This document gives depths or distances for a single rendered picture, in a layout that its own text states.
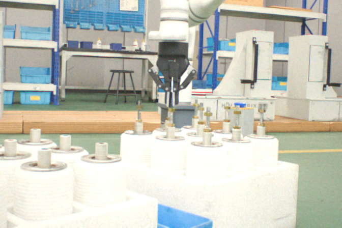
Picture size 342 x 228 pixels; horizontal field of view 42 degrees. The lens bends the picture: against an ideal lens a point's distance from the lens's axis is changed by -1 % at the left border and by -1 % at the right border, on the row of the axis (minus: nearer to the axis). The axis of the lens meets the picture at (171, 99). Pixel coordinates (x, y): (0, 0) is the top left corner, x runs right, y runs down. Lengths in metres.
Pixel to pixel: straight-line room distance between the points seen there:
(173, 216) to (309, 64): 3.05
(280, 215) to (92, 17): 6.22
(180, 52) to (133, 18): 6.26
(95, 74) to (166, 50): 8.52
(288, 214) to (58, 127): 2.08
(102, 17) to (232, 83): 3.93
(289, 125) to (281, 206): 2.48
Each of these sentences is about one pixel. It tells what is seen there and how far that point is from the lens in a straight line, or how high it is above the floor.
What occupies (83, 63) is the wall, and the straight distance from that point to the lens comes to 9.56.
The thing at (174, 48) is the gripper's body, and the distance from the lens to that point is 1.09.
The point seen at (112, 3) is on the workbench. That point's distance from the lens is 7.30.
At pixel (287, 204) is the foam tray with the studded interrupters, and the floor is 0.08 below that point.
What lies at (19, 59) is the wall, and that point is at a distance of 9.47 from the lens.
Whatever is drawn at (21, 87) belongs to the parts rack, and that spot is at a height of 0.20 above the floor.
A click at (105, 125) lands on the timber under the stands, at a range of 3.12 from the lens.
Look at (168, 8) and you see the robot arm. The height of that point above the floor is 0.57.
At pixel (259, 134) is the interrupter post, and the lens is 1.24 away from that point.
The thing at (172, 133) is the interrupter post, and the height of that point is 0.27.
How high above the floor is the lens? 0.41
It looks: 3 degrees down
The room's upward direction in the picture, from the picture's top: 2 degrees clockwise
